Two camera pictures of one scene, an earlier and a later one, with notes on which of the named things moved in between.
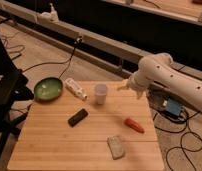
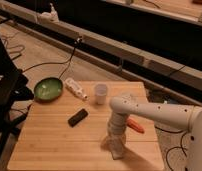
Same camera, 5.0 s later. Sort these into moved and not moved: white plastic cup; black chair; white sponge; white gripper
Moved: white gripper
Not moved: white sponge; white plastic cup; black chair
